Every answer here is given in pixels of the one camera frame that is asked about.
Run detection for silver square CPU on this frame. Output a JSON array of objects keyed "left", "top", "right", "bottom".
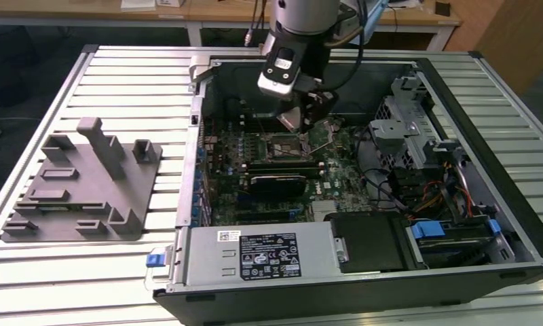
[{"left": 275, "top": 108, "right": 303, "bottom": 132}]

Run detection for CPU socket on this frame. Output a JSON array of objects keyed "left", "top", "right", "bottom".
[{"left": 262, "top": 132, "right": 313, "bottom": 161}]

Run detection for wooden desk white legs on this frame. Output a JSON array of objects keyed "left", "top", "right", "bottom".
[{"left": 84, "top": 0, "right": 462, "bottom": 52}]

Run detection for silver metal drive cage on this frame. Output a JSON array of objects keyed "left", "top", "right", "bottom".
[{"left": 369, "top": 76, "right": 457, "bottom": 173}]

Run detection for black graphics card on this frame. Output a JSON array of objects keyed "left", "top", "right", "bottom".
[{"left": 247, "top": 173, "right": 307, "bottom": 198}]

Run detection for green motherboard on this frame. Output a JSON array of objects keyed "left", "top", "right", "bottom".
[{"left": 197, "top": 117, "right": 375, "bottom": 228}]

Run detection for silver finned heat sink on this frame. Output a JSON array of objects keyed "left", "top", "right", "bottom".
[{"left": 310, "top": 200, "right": 338, "bottom": 221}]

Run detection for white paper sheet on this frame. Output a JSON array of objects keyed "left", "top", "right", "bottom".
[{"left": 120, "top": 0, "right": 157, "bottom": 10}]

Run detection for black expansion slot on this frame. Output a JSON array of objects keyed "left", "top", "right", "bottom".
[{"left": 234, "top": 212, "right": 298, "bottom": 223}]

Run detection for wooden cabinet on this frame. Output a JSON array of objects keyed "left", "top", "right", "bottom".
[{"left": 446, "top": 0, "right": 543, "bottom": 98}]

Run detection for grey plastic parts rack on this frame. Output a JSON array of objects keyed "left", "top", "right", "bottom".
[{"left": 0, "top": 117, "right": 164, "bottom": 242}]

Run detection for silver power supply unit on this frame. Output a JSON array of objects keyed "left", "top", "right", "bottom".
[{"left": 180, "top": 225, "right": 346, "bottom": 288}]

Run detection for hard disk in blue carrier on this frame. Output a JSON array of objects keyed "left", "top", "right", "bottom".
[{"left": 409, "top": 220, "right": 503, "bottom": 269}]

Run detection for silver case latch blue tab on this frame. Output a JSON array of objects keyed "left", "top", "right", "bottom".
[{"left": 142, "top": 244, "right": 178, "bottom": 292}]

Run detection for metal disk bay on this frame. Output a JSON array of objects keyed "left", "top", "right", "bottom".
[{"left": 405, "top": 215, "right": 522, "bottom": 272}]

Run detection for black open PC case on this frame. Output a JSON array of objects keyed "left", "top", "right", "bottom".
[{"left": 152, "top": 50, "right": 543, "bottom": 326}]

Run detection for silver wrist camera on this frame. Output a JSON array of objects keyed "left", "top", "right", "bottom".
[{"left": 255, "top": 47, "right": 302, "bottom": 100}]

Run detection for black camera cable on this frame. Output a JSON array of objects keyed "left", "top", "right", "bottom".
[{"left": 298, "top": 0, "right": 369, "bottom": 94}]

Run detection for small wrist camera box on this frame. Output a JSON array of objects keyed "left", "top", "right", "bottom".
[{"left": 335, "top": 5, "right": 363, "bottom": 39}]

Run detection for grey case hinge bracket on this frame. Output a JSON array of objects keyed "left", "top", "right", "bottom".
[{"left": 188, "top": 55, "right": 222, "bottom": 94}]

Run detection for yellow wire bundle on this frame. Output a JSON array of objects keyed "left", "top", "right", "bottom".
[{"left": 406, "top": 195, "right": 441, "bottom": 218}]

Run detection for red wire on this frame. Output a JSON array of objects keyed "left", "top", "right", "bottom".
[{"left": 423, "top": 181, "right": 475, "bottom": 219}]

